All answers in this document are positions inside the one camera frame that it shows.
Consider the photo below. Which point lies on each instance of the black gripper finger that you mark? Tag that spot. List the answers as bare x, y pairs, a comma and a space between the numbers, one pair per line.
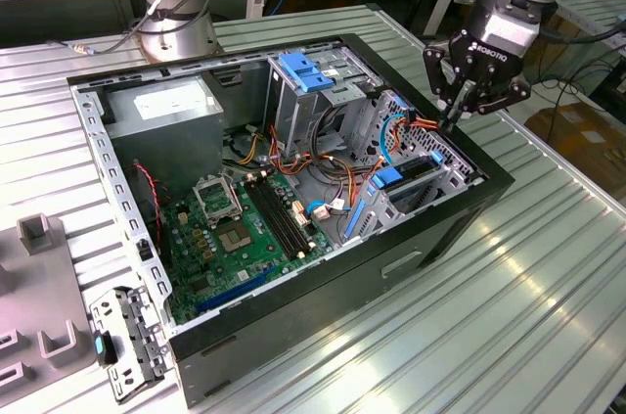
435, 71
508, 93

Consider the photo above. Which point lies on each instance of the hard disk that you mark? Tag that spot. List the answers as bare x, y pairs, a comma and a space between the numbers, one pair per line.
389, 178

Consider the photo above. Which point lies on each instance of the silver disk bay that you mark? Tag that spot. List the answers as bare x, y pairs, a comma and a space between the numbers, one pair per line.
386, 218

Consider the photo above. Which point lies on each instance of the black stand pole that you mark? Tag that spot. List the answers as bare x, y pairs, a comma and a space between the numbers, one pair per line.
421, 13

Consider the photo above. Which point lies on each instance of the flat brown cardboard box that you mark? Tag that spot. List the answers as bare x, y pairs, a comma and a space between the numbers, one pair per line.
577, 140

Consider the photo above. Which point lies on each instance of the blue plastic drive latch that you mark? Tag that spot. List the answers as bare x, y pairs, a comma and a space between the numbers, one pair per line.
305, 74

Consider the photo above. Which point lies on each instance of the metal slat side table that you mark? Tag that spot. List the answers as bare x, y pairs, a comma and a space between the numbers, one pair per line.
606, 8

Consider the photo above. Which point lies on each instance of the silver drive cage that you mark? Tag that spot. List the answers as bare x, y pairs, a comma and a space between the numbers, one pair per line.
293, 115

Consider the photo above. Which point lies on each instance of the black RAM slot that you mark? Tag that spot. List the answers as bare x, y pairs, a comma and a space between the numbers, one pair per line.
278, 218
292, 218
270, 218
285, 218

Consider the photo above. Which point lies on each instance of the CPU socket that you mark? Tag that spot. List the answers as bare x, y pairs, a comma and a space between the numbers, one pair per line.
235, 237

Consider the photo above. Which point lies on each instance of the black open PC case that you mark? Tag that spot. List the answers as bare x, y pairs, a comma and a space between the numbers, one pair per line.
318, 316

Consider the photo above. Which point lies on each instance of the grey power supply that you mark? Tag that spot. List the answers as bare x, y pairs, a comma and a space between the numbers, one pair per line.
166, 150

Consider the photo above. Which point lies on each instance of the blue expansion slot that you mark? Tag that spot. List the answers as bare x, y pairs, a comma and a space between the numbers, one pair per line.
235, 292

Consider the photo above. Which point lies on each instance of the green motherboard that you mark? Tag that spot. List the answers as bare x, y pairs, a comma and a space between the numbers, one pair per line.
220, 282

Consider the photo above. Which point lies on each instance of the black latch blue button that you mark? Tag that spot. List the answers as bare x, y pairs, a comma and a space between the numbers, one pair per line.
105, 348

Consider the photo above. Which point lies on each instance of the grey parts rack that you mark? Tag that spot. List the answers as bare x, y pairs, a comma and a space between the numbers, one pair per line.
44, 287

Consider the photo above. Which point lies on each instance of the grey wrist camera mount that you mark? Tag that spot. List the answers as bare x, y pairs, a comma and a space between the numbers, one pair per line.
508, 34

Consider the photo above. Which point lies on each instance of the silver card retention bracket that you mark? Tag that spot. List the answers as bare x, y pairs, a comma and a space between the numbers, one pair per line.
127, 335

